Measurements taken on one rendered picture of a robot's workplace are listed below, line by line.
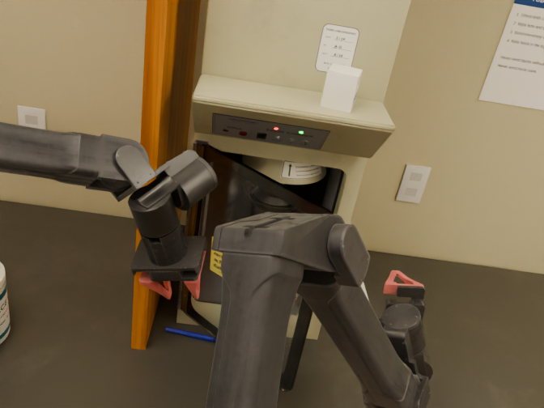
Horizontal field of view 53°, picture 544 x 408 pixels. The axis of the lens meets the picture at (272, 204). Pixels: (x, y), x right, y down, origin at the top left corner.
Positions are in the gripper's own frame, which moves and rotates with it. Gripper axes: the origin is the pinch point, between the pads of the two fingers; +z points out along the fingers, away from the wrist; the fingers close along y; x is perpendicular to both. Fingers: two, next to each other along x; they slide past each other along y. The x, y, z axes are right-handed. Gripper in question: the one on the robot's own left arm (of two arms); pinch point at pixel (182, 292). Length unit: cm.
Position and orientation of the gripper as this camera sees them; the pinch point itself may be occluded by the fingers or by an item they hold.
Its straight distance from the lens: 86.9
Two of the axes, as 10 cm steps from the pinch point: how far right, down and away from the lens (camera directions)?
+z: 1.2, 7.6, 6.4
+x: -0.9, 6.5, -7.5
